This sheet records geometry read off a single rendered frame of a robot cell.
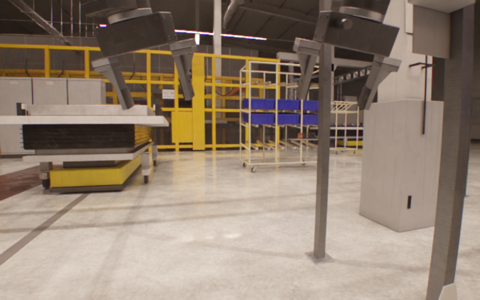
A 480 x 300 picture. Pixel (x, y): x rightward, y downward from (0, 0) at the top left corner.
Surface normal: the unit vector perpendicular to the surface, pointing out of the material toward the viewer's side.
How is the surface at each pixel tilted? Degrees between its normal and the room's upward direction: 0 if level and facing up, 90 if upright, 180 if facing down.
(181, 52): 113
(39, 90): 90
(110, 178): 90
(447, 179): 90
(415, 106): 90
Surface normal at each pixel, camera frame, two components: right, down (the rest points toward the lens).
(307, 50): 0.09, 0.47
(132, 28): -0.12, 0.47
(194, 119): 0.26, 0.08
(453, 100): -0.96, 0.02
